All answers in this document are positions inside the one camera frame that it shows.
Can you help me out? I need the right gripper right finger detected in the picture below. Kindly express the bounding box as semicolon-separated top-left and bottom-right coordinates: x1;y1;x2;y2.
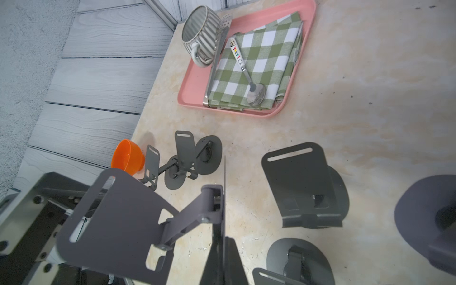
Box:
223;237;249;285

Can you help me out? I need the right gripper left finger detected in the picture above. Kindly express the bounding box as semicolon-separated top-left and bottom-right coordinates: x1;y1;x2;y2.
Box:
199;224;224;285

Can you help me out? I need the dark green phone stand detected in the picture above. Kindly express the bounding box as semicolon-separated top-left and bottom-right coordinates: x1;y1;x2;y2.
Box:
140;145;186;191
261;142;350;229
252;238;335;285
175;131;223;180

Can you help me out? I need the purple phone stand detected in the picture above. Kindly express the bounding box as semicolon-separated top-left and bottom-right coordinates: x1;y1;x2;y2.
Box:
57;168;225;285
394;175;456;275

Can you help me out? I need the orange plastic bowl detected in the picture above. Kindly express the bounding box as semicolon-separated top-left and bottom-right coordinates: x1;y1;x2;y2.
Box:
110;139;145;175

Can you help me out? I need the pink tray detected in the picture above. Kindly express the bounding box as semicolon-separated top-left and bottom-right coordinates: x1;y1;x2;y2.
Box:
178;0;317;118

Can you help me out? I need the green checkered cloth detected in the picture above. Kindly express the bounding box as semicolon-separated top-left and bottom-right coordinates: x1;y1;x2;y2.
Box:
209;12;304;111

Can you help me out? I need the white handled spoon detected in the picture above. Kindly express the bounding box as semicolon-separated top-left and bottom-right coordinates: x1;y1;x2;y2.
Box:
228;37;266;107

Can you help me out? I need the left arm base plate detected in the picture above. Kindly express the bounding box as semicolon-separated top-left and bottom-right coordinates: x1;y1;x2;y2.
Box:
1;172;114;285

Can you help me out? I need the left aluminium frame post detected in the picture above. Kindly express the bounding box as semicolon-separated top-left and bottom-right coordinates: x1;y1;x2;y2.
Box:
142;0;178;32

